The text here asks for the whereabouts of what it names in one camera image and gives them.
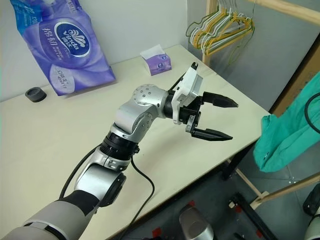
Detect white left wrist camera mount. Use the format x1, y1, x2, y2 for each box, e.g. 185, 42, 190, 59
171, 65, 205, 126

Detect olive green wire hanger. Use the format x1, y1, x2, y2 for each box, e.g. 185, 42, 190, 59
228, 0, 256, 71

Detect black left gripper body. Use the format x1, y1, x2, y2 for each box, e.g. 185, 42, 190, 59
179, 94, 204, 137

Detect light green wire hanger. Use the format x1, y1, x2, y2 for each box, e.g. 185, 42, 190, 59
185, 0, 227, 38

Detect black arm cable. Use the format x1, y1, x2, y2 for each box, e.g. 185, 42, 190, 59
58, 62, 200, 240
304, 92, 320, 135

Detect white wire hanger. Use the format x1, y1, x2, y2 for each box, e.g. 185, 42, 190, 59
189, 0, 251, 50

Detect yellow wire hanger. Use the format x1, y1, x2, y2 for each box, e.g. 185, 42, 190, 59
191, 0, 253, 48

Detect small purple tissue pack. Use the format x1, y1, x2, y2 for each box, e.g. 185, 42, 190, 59
139, 44, 173, 76

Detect black round cap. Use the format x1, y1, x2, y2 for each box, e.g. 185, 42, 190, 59
24, 86, 48, 103

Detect brown cardboard board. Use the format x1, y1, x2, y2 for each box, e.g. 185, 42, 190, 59
269, 32, 320, 118

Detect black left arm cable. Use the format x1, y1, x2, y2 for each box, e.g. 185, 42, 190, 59
58, 62, 200, 240

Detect wooden clothes rack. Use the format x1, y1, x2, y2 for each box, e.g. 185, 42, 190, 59
201, 0, 320, 211

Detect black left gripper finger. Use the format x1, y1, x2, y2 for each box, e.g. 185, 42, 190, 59
191, 127, 234, 142
201, 91, 239, 109

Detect black table leg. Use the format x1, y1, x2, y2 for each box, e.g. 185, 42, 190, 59
222, 143, 258, 181

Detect black metal floor frame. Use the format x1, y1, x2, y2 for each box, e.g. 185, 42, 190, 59
228, 192, 266, 240

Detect green shorts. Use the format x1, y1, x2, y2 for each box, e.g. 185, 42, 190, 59
252, 73, 320, 173

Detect large purple tissue bag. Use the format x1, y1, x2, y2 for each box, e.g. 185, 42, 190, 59
9, 0, 118, 97

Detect bunch of wire hangers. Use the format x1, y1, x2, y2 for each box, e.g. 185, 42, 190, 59
199, 0, 255, 56

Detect grey rounded robot part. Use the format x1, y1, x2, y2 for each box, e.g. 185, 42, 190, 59
178, 204, 215, 240

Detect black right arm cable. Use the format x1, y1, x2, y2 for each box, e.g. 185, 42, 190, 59
304, 92, 320, 135

